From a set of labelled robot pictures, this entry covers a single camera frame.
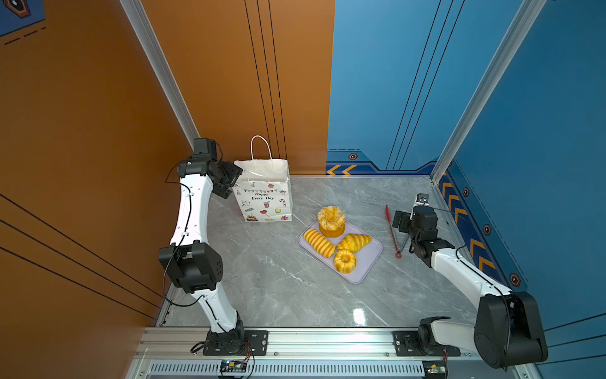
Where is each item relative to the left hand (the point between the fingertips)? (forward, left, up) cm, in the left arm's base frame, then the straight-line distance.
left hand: (238, 174), depth 84 cm
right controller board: (-54, -66, -29) cm, 90 cm away
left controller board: (-54, -3, -28) cm, 61 cm away
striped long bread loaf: (-16, -31, -23) cm, 42 cm away
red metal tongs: (-17, -61, -27) cm, 69 cm away
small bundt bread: (-22, -39, -24) cm, 51 cm away
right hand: (-7, -64, -12) cm, 65 cm away
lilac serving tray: (-18, -48, -26) cm, 58 cm away
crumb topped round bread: (-7, -34, -20) cm, 40 cm away
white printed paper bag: (-2, -9, -6) cm, 10 cm away
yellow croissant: (-15, -43, -22) cm, 51 cm away
